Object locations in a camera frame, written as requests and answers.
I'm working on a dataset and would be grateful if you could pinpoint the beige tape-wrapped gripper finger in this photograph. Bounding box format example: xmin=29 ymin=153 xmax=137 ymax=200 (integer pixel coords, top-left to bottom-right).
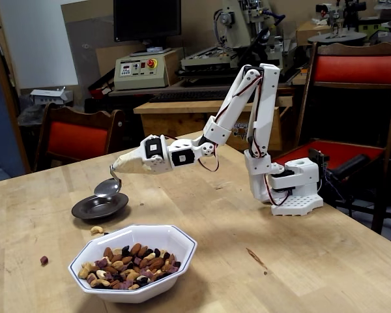
xmin=112 ymin=148 xmax=152 ymax=174

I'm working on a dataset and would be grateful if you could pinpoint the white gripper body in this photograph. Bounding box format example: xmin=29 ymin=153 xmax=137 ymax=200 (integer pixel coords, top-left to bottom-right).
xmin=139 ymin=134 xmax=174 ymax=173

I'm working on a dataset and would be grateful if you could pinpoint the bent metal spoon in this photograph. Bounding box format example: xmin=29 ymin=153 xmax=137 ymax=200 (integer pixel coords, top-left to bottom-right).
xmin=93 ymin=165 xmax=123 ymax=198

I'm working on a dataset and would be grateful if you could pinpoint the wooden workbench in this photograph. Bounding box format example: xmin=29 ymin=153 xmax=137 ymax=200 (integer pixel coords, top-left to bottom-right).
xmin=133 ymin=91 xmax=283 ymax=153

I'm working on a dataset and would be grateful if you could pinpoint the dark brown small plate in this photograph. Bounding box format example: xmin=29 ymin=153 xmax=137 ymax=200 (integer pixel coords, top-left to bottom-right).
xmin=71 ymin=192 xmax=130 ymax=222

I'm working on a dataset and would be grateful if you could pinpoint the wooden chair low red backrest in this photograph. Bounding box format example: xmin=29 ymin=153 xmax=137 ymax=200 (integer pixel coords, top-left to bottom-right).
xmin=32 ymin=102 xmax=126 ymax=172

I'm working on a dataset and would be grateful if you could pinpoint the black keyboard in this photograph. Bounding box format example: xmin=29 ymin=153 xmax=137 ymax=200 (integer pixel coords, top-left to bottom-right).
xmin=149 ymin=89 xmax=231 ymax=104

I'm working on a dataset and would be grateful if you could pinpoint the beige control box red button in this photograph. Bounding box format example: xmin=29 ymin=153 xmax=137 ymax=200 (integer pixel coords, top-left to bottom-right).
xmin=113 ymin=48 xmax=180 ymax=91

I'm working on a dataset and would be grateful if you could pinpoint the mixed nuts and dried fruit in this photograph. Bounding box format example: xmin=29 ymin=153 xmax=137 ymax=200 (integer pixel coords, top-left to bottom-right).
xmin=77 ymin=243 xmax=182 ymax=290

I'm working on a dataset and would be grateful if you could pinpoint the white model house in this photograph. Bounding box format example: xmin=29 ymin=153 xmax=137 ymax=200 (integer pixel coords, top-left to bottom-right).
xmin=29 ymin=87 xmax=73 ymax=106

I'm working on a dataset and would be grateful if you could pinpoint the white octagonal bowl blue rim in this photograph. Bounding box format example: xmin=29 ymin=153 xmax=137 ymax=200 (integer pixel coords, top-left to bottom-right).
xmin=68 ymin=224 xmax=198 ymax=304

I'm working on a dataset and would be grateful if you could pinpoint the large brown board sheet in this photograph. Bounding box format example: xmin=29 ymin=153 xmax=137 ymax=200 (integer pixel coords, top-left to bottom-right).
xmin=61 ymin=0 xmax=117 ymax=98

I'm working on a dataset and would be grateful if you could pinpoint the black computer monitor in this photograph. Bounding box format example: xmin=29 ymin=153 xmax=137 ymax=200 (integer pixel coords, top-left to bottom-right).
xmin=113 ymin=0 xmax=182 ymax=55

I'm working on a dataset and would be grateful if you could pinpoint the beige milling machine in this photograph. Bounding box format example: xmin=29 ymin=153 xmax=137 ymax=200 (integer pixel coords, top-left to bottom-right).
xmin=177 ymin=0 xmax=297 ymax=86

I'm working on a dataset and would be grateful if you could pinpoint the black circuit board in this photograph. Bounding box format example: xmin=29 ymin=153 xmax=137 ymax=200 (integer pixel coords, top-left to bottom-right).
xmin=308 ymin=148 xmax=330 ymax=170

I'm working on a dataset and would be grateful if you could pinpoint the brown cardboard box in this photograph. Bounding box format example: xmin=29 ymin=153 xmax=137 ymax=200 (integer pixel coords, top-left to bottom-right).
xmin=295 ymin=20 xmax=333 ymax=46

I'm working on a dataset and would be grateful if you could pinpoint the black round machine table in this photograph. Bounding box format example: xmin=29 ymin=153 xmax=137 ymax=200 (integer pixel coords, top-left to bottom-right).
xmin=308 ymin=31 xmax=368 ymax=45

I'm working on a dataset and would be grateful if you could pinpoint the wooden chair tall red backrest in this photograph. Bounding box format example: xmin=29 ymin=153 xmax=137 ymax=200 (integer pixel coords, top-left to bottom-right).
xmin=275 ymin=41 xmax=391 ymax=235

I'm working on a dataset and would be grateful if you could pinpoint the thin purple wire bundle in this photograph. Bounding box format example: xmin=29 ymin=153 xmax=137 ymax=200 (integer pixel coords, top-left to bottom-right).
xmin=322 ymin=168 xmax=345 ymax=205

